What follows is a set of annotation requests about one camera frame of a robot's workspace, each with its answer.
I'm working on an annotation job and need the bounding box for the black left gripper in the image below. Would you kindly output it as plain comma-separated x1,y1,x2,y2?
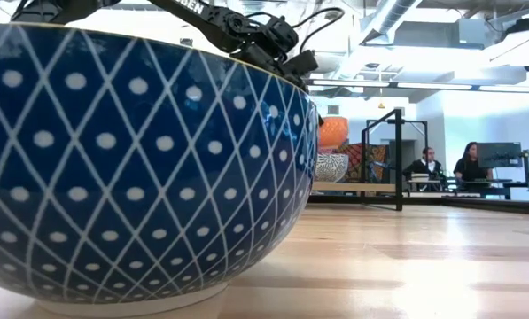
235,43,325,128

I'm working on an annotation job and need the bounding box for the orange patterned bowl blue inside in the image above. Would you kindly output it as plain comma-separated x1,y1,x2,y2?
319,116,350,150

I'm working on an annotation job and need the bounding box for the grey floral bowl red inside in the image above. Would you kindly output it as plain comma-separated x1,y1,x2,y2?
315,149,350,183

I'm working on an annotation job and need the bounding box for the navy diamond bowl yellow inside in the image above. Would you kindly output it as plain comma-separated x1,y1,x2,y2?
0,22,319,318

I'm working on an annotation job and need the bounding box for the ceiling light strip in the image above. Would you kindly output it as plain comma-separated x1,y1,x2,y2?
306,78,529,94

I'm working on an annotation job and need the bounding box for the person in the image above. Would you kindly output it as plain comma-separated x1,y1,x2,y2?
403,146,445,181
452,141,494,182

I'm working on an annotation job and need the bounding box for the dark desk monitor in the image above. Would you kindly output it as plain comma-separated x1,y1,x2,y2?
476,141,525,169

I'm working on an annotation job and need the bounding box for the colourful wall tapestry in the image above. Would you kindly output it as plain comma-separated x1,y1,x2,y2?
334,142,390,184

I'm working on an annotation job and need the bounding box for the wooden shelf black frame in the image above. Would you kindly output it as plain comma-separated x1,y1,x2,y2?
310,108,429,212

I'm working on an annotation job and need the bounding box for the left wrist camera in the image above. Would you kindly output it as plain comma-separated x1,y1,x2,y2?
263,16,300,52

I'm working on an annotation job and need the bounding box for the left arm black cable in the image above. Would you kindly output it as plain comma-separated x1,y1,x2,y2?
245,6,346,54

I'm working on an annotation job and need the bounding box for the silver ventilation duct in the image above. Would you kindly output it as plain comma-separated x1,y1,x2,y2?
334,0,420,81

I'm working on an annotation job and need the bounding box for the black aluminium rig frame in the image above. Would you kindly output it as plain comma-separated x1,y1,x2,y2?
310,194,529,217

